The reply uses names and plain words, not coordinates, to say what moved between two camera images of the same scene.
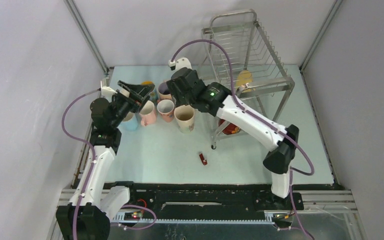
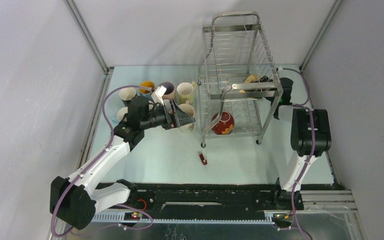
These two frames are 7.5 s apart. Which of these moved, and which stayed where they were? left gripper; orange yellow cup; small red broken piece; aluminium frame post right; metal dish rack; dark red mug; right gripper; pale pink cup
Moved: left gripper; orange yellow cup; dark red mug; right gripper
Stayed: small red broken piece; aluminium frame post right; pale pink cup; metal dish rack
